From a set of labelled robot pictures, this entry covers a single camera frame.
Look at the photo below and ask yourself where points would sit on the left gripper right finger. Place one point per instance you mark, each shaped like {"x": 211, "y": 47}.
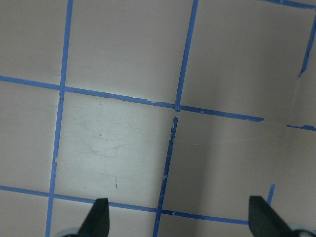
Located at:
{"x": 263, "y": 221}

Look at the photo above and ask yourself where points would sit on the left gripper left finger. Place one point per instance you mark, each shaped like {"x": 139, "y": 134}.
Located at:
{"x": 97, "y": 222}

